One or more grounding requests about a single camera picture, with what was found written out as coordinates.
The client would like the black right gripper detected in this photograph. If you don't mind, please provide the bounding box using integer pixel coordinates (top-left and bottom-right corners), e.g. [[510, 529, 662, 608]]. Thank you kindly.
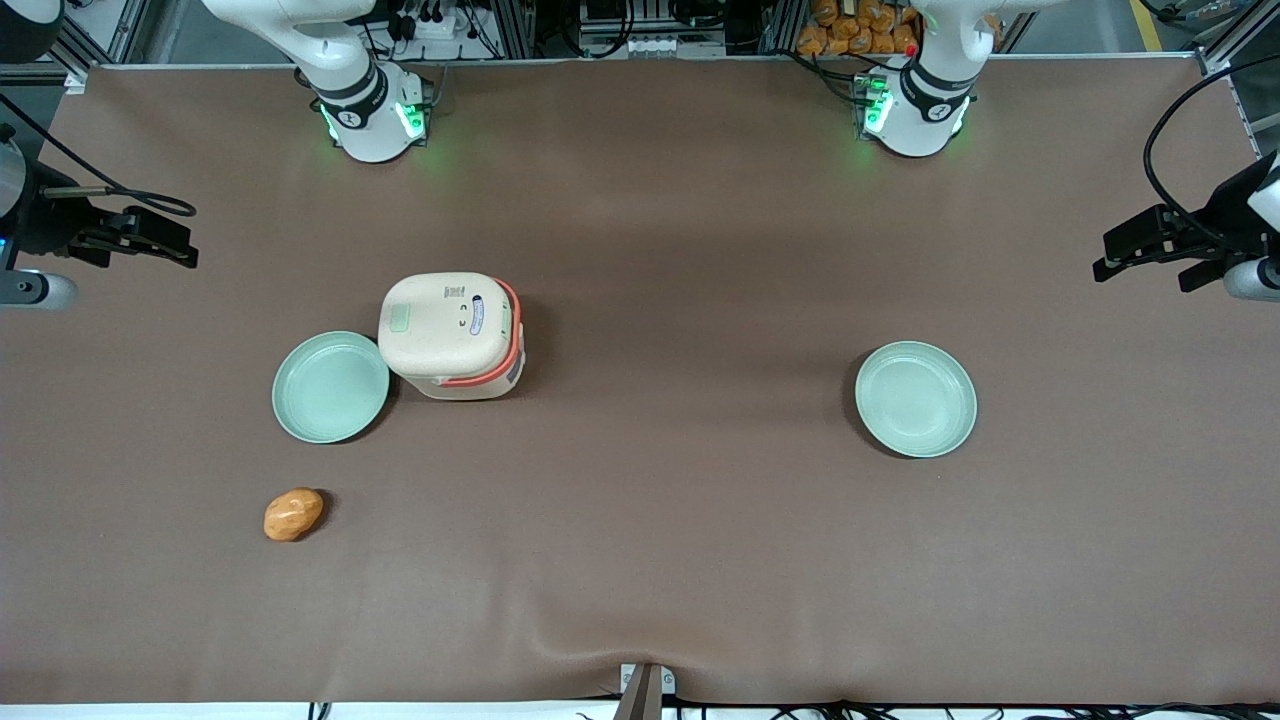
[[15, 170, 200, 270]]

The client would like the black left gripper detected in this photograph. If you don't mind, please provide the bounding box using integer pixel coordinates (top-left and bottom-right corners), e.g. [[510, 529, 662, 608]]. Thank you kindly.
[[1092, 150, 1280, 294]]

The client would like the light green round plate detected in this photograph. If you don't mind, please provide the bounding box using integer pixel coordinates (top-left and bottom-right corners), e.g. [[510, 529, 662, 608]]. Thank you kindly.
[[854, 340, 979, 460], [271, 330, 392, 446]]

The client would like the orange brown bread roll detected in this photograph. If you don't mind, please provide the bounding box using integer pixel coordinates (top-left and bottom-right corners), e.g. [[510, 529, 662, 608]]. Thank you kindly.
[[263, 486, 326, 544]]

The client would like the white power strip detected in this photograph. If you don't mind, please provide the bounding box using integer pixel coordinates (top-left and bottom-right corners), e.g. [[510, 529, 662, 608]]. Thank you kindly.
[[393, 8, 473, 43]]

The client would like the pile of orange breads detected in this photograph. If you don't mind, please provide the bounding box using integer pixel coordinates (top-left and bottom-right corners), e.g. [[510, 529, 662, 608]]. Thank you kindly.
[[796, 0, 923, 58]]

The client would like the brown table mat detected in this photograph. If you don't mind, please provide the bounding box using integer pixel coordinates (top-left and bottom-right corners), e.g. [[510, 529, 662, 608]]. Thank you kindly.
[[0, 58, 1280, 707]]

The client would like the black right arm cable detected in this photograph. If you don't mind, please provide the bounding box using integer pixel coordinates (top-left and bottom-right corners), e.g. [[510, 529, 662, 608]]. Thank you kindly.
[[0, 93, 198, 219]]

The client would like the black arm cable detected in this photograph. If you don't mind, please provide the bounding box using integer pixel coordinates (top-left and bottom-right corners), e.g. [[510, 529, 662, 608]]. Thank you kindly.
[[1143, 50, 1280, 253], [0, 93, 198, 219]]

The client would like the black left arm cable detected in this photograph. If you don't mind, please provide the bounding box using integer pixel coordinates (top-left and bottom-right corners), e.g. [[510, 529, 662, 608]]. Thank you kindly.
[[1143, 50, 1280, 253]]

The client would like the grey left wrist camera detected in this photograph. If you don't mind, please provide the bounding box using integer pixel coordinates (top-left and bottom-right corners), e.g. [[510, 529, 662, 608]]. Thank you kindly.
[[1224, 257, 1280, 304]]

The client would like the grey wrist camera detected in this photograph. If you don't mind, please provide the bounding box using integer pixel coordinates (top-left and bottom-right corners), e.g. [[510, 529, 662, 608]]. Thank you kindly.
[[0, 269, 80, 312], [1224, 257, 1280, 304]]

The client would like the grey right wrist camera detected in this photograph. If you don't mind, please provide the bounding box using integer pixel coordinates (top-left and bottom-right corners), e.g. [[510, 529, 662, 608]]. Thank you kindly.
[[0, 269, 80, 312]]

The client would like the aluminium frame post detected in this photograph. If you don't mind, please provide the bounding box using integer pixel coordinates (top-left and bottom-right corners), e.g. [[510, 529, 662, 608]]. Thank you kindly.
[[55, 0, 153, 73], [1195, 0, 1280, 77]]

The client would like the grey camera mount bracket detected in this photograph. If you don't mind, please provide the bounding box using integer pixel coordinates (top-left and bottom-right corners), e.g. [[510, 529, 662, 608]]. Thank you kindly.
[[614, 662, 677, 720]]

